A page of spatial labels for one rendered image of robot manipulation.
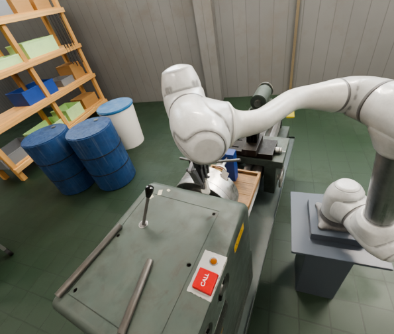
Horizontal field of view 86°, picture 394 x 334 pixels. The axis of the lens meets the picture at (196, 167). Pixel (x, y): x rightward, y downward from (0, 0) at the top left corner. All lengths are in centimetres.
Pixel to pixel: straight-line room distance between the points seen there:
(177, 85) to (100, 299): 66
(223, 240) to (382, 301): 161
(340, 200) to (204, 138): 94
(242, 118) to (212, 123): 10
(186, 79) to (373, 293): 202
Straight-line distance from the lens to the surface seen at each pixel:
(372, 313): 215
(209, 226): 80
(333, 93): 75
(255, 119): 48
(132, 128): 377
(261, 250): 155
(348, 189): 122
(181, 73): 53
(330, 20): 451
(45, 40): 532
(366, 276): 225
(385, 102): 74
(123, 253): 85
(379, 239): 114
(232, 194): 104
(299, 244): 136
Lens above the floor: 191
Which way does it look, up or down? 39 degrees down
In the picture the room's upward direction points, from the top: 14 degrees counter-clockwise
